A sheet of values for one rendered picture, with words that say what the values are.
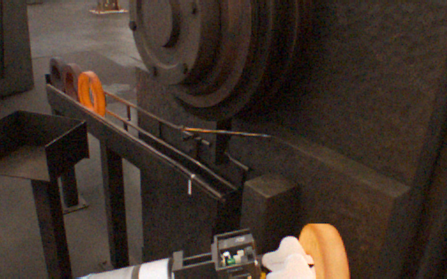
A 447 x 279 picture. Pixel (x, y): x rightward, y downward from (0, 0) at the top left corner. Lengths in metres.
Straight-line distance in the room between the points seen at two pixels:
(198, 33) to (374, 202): 0.45
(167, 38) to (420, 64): 0.47
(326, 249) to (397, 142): 0.32
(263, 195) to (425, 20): 0.43
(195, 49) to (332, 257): 0.45
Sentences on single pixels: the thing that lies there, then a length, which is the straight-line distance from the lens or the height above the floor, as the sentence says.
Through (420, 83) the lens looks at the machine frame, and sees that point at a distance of 0.79.
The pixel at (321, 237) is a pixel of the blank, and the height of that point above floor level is 0.91.
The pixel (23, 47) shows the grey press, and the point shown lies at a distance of 3.89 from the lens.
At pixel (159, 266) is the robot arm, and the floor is 0.85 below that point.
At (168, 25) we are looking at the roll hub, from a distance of 0.87.
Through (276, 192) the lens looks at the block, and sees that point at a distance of 0.89.
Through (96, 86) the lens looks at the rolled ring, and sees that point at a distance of 1.60.
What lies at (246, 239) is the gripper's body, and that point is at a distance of 0.60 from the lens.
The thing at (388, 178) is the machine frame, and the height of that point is 0.87.
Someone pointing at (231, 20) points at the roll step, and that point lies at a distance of 0.80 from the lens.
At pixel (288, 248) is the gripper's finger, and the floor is 0.87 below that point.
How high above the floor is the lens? 1.27
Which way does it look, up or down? 26 degrees down
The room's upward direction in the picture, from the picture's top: 3 degrees clockwise
